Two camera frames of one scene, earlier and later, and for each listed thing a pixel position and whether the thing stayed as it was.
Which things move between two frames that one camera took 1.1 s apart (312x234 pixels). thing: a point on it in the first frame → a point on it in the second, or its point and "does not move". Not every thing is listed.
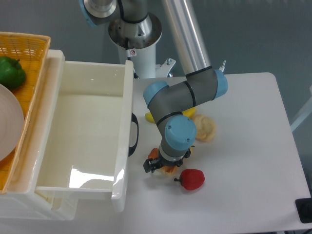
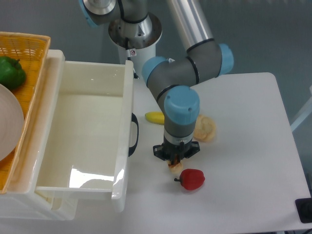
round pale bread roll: x=205 y=128 does not move
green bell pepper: x=12 y=74 does not move
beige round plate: x=11 y=123 does not move
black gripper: x=150 y=164 → x=184 y=150
